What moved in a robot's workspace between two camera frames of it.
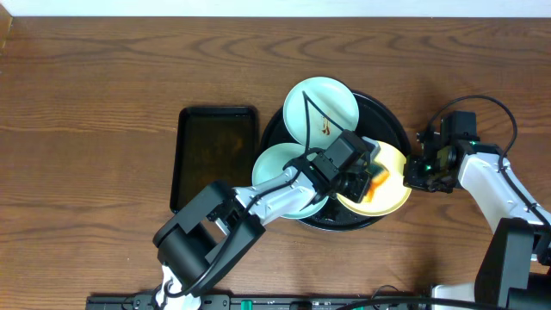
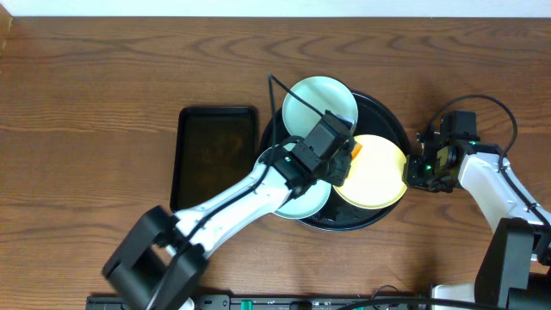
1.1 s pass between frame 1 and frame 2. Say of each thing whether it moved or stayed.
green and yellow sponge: moved
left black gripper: moved
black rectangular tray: stayed
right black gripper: stayed
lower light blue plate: stayed
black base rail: stayed
